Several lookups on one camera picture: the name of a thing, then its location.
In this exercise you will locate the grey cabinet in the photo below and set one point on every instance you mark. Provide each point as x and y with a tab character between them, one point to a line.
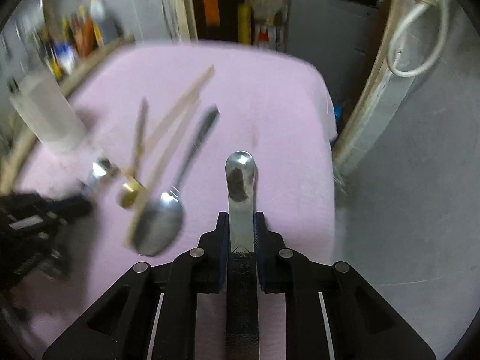
326	33

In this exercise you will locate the orange spice packet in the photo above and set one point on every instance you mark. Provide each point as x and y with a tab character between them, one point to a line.
84	35

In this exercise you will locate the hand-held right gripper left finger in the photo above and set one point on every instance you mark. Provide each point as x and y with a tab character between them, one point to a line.
215	266

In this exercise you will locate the small silver spoon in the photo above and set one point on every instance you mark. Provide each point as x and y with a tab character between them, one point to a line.
99	170

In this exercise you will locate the gold spoon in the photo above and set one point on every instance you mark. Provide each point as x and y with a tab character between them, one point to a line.
131	193

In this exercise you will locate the large oil jug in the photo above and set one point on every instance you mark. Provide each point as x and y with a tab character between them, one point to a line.
107	22

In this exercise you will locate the pink floral tablecloth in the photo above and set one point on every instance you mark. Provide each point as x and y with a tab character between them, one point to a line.
243	112

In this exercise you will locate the white plastic utensil holder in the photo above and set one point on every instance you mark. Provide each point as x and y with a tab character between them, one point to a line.
48	112

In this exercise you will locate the yellow cylinder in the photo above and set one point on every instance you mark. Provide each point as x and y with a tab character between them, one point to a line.
244	22

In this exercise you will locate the wooden door frame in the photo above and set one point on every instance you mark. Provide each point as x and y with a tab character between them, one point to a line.
371	93

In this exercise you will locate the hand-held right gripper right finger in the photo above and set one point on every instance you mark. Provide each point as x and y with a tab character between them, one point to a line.
264	262

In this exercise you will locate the blue and white bag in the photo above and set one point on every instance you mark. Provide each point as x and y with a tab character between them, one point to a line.
65	58

